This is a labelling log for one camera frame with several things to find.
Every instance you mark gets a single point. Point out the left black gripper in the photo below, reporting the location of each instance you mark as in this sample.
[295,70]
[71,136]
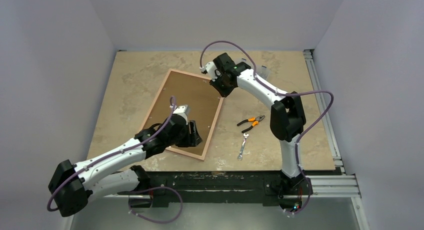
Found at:
[192,138]

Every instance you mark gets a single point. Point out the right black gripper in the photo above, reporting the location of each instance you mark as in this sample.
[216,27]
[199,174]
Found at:
[220,87]

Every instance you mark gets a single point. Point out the pink picture frame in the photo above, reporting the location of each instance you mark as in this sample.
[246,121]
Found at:
[195,92]

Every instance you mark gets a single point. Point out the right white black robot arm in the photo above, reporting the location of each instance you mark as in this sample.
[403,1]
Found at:
[287,115]

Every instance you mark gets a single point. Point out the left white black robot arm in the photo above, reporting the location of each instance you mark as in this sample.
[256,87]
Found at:
[73,185]

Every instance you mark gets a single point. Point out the clear plastic screw organizer box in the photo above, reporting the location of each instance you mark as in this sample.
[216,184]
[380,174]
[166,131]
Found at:
[262,71]

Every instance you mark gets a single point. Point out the silver combination wrench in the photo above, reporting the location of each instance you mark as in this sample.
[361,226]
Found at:
[240,155]

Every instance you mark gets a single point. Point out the orange black pliers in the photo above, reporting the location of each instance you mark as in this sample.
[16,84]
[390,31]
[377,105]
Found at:
[254,121]

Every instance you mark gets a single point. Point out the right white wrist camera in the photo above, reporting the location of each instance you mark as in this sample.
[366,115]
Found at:
[210,70]

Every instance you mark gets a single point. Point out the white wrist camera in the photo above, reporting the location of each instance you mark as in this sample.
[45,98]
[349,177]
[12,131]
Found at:
[210,70]
[182,110]

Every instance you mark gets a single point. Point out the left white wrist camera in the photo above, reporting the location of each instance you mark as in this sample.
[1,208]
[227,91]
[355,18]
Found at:
[182,110]

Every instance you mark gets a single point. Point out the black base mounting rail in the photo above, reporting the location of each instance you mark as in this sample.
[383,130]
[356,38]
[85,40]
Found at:
[159,189]

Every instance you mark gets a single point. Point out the aluminium extrusion frame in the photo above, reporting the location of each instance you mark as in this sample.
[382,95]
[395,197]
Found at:
[343,186]

